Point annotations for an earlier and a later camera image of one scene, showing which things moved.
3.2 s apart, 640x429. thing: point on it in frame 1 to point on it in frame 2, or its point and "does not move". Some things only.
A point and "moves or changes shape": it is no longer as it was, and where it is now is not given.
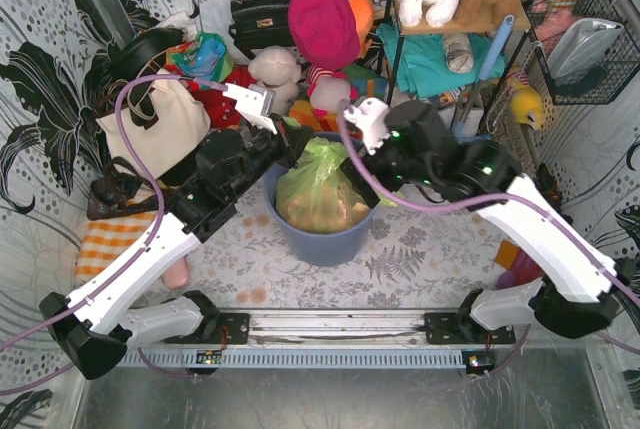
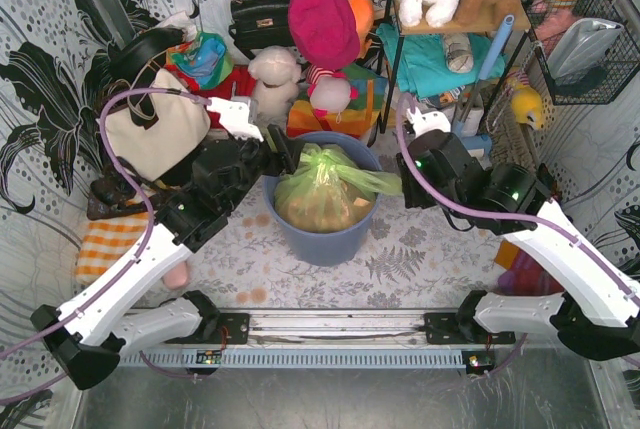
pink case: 176,276 does not move
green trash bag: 315,195 moves or changes shape
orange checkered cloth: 104,239 does not move
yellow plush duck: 527,106 does not move
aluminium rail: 336,327 does not move
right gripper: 364,169 to 409,185
